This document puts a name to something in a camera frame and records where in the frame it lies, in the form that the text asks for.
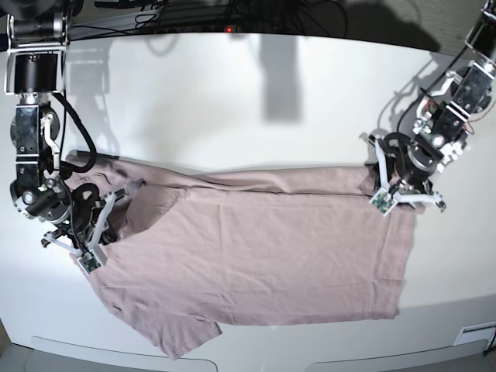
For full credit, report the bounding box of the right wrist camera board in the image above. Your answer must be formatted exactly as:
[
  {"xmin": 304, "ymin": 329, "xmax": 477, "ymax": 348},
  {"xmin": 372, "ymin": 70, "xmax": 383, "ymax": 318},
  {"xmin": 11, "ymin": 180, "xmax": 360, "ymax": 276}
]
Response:
[{"xmin": 76, "ymin": 251, "xmax": 106, "ymax": 276}]

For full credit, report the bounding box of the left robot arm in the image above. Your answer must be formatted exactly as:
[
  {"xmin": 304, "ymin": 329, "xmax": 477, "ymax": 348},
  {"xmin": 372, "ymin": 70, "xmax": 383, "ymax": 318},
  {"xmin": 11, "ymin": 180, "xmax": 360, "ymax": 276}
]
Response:
[{"xmin": 368, "ymin": 1, "xmax": 495, "ymax": 215}]

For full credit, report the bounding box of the black power strip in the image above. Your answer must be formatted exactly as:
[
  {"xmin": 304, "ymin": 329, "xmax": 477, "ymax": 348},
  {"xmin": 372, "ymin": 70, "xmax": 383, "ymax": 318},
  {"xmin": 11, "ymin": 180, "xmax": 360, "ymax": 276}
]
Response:
[{"xmin": 154, "ymin": 23, "xmax": 237, "ymax": 34}]

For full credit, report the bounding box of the pink T-shirt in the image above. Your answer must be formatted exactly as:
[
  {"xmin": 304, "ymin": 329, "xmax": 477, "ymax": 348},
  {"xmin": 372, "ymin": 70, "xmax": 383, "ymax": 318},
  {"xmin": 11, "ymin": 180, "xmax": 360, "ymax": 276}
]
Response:
[{"xmin": 68, "ymin": 157, "xmax": 417, "ymax": 359}]

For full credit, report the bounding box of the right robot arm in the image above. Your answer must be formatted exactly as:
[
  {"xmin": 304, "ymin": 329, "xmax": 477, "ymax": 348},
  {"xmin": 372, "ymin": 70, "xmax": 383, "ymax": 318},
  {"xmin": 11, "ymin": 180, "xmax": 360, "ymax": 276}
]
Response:
[{"xmin": 1, "ymin": 1, "xmax": 122, "ymax": 270}]

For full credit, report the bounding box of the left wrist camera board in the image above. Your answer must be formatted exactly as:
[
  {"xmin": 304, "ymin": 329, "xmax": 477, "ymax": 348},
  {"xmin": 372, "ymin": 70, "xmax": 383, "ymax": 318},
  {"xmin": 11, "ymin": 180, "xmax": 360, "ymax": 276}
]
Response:
[{"xmin": 369, "ymin": 188, "xmax": 398, "ymax": 216}]

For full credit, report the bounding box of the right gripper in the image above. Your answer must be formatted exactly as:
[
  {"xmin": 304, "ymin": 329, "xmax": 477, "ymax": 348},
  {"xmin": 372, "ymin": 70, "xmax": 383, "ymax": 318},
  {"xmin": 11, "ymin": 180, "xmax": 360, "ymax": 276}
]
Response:
[{"xmin": 34, "ymin": 183, "xmax": 127, "ymax": 258}]

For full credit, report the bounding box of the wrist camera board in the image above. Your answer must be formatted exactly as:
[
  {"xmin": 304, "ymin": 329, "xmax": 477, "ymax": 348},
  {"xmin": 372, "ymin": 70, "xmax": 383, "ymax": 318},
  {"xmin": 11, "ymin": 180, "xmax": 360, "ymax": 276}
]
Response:
[
  {"xmin": 369, "ymin": 188, "xmax": 398, "ymax": 216},
  {"xmin": 76, "ymin": 251, "xmax": 106, "ymax": 276}
]

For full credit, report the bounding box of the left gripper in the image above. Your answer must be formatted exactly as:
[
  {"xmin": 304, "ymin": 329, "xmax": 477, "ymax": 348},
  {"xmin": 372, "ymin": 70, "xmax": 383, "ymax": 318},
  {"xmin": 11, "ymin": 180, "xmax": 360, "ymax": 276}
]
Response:
[{"xmin": 368, "ymin": 133, "xmax": 446, "ymax": 212}]

